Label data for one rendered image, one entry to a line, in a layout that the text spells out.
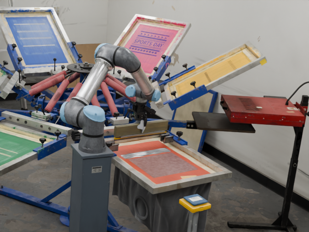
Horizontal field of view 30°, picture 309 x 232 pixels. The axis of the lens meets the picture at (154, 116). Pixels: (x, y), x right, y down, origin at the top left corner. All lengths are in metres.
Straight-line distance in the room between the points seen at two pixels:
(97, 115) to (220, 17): 3.38
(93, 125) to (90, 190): 0.36
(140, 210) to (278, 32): 2.65
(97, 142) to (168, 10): 4.06
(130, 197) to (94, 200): 0.49
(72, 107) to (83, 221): 0.63
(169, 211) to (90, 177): 0.63
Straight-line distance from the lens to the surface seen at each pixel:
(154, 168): 3.61
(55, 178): 5.66
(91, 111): 3.07
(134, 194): 3.60
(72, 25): 8.05
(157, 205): 3.47
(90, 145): 3.11
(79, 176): 3.18
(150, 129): 3.86
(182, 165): 3.69
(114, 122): 4.03
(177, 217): 3.61
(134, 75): 3.36
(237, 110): 4.44
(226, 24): 6.16
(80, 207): 3.22
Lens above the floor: 2.39
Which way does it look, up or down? 18 degrees down
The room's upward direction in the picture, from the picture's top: 5 degrees clockwise
